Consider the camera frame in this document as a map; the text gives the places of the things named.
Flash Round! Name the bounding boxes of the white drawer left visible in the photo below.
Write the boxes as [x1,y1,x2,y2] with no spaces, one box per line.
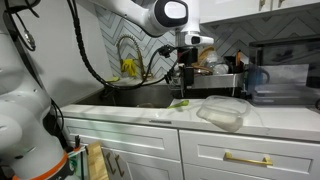
[64,118,180,160]

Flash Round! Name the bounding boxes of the wooden bowls in rack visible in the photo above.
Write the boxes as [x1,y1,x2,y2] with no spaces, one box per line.
[195,46,215,65]

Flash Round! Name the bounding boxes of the gold spring faucet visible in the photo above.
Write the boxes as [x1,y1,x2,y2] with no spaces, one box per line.
[115,34,154,83]

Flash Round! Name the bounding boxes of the white upper cabinet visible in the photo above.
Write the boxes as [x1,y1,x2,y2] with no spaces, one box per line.
[199,0,320,23]

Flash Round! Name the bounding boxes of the clear plastic container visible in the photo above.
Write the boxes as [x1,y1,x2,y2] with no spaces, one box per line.
[196,95,251,132]

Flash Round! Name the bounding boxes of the wooden cutting board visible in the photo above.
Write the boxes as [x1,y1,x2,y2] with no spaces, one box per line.
[87,142,109,180]

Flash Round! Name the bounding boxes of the yellow green sponge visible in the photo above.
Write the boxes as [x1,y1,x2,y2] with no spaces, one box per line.
[105,76,120,83]

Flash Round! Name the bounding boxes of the white drawer gold handle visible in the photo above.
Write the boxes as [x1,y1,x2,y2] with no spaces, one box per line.
[179,130,320,180]

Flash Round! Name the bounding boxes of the stainless steel sink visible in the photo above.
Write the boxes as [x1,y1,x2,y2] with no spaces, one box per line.
[77,85,173,108]

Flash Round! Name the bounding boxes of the white lower cabinet doors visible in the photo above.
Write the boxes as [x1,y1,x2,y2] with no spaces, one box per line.
[68,145,184,180]

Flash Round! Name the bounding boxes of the green vegetable piece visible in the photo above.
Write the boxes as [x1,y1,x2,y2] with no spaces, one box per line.
[167,100,189,109]

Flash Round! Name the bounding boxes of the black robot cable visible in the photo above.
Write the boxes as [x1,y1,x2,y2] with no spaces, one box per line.
[66,0,183,90]

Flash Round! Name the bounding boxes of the dark glass appliance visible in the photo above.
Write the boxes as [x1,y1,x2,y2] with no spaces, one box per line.
[247,35,320,106]

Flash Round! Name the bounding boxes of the yellow glove on faucet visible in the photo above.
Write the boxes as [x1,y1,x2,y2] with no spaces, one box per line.
[121,59,136,76]

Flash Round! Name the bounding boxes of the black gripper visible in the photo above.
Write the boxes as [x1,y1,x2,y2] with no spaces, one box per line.
[178,47,198,88]

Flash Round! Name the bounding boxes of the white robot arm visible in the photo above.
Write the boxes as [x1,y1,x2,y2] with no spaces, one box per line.
[0,0,200,180]

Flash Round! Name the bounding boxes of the metal dish rack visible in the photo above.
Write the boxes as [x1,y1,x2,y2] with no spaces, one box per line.
[165,66,244,99]

